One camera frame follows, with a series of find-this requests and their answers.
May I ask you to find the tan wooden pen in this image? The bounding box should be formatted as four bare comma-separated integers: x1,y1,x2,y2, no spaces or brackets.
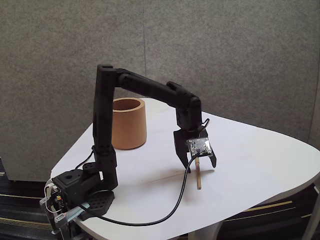
194,156,203,190

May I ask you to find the brown cork pen holder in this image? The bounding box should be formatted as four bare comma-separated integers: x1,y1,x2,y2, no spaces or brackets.
111,97,148,151

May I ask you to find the white table leg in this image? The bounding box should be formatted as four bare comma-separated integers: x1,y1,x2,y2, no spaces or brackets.
187,219,223,240
302,183,320,240

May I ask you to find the grey felt partition panel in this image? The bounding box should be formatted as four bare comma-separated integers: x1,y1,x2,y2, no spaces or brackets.
143,0,320,151
0,0,148,182

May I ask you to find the silver metal table clamp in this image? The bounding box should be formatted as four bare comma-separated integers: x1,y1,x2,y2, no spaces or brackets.
53,202,91,236

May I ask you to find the bare camera circuit board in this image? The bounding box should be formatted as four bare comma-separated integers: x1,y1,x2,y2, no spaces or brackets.
186,136,214,159

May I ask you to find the black camera cable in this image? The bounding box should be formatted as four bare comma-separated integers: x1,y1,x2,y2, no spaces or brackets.
74,154,201,226

